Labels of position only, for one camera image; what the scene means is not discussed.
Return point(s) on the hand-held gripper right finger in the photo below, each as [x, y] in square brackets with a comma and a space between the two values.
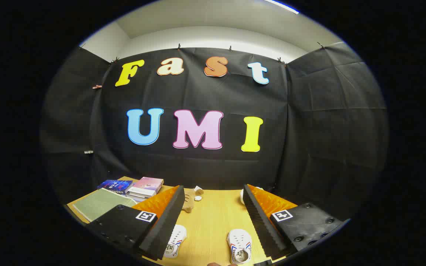
[259, 221]

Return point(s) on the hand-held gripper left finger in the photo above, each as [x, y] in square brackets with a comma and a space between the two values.
[168, 218]

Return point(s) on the white canvas shoe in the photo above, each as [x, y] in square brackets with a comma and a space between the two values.
[239, 245]
[176, 240]

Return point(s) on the green fabric storage box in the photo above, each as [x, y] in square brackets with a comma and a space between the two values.
[100, 205]

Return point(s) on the brown plush toy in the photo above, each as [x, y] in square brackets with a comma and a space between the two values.
[189, 201]

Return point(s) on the white plush toy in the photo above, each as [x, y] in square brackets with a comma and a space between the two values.
[242, 195]

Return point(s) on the pale blue book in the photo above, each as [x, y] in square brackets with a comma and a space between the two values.
[139, 198]

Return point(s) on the pink cover book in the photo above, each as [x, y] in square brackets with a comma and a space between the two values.
[147, 184]

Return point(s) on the black backdrop cloth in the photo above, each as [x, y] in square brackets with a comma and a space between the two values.
[198, 170]

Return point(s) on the dark blue book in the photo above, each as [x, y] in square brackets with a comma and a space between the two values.
[115, 186]

